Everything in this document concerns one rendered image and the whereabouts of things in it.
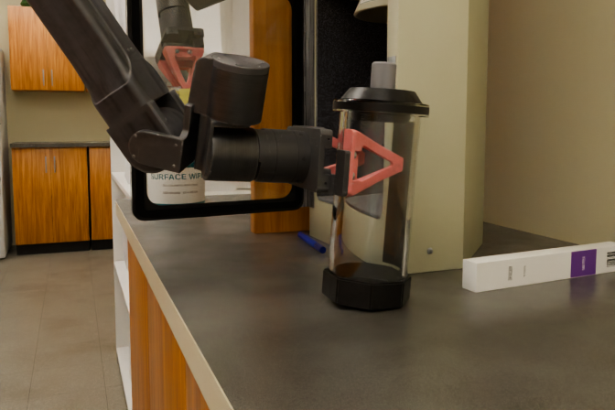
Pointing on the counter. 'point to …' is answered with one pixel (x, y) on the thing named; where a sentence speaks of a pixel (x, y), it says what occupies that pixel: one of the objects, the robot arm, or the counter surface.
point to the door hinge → (309, 70)
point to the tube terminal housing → (430, 85)
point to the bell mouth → (374, 0)
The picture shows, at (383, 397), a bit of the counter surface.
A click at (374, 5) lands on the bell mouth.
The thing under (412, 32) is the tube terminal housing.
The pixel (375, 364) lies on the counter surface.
